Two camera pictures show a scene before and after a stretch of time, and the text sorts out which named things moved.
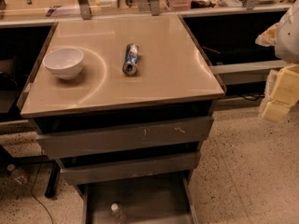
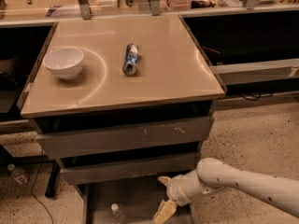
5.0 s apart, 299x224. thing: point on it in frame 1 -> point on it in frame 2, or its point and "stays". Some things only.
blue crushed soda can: (130, 66) stays
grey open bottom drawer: (154, 200) stays
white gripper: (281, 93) -> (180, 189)
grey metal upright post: (83, 0) stays
